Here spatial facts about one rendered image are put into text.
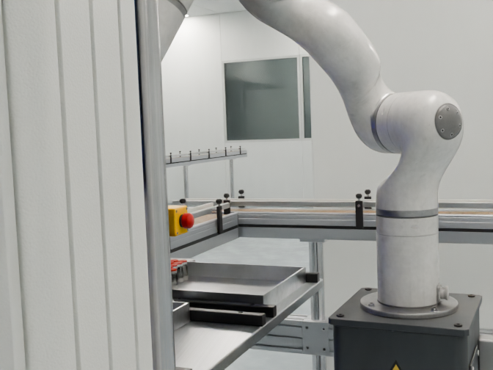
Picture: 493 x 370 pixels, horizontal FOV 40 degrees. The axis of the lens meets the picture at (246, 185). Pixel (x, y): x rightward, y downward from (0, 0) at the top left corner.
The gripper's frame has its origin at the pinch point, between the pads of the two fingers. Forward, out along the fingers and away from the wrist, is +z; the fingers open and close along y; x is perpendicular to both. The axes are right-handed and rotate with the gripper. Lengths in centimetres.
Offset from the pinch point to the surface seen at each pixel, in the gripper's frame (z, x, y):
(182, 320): 7.1, 17.1, 6.3
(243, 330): 8.1, 17.5, 17.8
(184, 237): 5, 88, -31
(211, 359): 8.1, 2.9, 18.8
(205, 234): 6, 102, -31
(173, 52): -147, 843, -441
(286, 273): 6, 54, 13
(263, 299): 5.5, 28.3, 17.5
